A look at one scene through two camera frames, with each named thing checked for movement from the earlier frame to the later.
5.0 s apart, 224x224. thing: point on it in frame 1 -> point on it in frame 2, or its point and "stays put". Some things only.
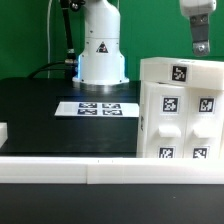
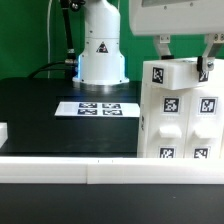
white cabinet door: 204,123 stays put
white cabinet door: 166,120 stays put
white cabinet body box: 179,122 stays put
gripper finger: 200,34 -> 162,42
